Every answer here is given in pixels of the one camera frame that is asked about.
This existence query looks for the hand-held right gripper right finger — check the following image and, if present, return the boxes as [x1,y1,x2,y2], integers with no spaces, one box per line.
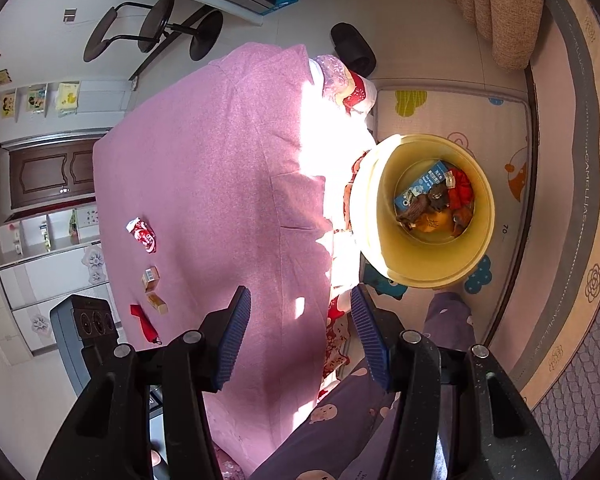
[350,284,563,480]

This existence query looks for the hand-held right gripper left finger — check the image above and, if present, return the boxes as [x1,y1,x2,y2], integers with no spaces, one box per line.
[37,286,252,480]

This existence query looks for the yellow drawstring bag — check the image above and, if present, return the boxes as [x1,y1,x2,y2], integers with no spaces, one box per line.
[412,210,461,237]

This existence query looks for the brown sock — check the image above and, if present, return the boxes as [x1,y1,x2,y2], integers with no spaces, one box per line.
[396,194,433,227]

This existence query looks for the yellow bin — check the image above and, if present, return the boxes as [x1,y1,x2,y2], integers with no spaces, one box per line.
[352,133,496,289]

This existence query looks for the blue carton box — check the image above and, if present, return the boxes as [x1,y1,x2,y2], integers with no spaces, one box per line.
[393,160,456,213]

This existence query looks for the red pouch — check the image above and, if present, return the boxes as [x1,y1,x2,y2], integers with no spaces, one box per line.
[130,303,162,346]

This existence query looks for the white wardrobe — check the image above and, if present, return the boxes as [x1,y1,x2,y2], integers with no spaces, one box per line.
[0,205,116,356]

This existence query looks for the purple pajama legs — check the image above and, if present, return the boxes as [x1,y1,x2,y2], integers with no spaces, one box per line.
[270,292,476,480]

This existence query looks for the red and white snack wrapper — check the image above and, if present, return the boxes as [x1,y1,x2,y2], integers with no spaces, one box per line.
[126,216,159,253]

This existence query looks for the pink tablecloth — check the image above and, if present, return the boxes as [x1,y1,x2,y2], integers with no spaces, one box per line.
[92,42,378,478]

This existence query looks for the brown wooden door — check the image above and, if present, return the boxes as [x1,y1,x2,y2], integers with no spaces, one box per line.
[7,137,98,211]

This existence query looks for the white cabinet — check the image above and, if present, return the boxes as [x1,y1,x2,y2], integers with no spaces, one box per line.
[0,82,131,147]

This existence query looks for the yellow picture book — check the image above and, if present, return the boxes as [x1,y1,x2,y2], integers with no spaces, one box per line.
[55,81,82,117]

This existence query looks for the grey and beige flower rug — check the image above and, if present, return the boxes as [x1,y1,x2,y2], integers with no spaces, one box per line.
[507,0,600,480]

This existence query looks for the cartoon play mat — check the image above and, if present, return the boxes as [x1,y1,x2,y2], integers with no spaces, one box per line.
[360,89,533,311]

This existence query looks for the black slipper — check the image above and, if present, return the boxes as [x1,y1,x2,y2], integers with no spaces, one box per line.
[330,22,377,75]

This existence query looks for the black swivel stool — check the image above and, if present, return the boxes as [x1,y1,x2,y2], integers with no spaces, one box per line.
[82,0,224,81]

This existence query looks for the beige curtain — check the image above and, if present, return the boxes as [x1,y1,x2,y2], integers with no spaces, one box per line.
[440,0,548,72]

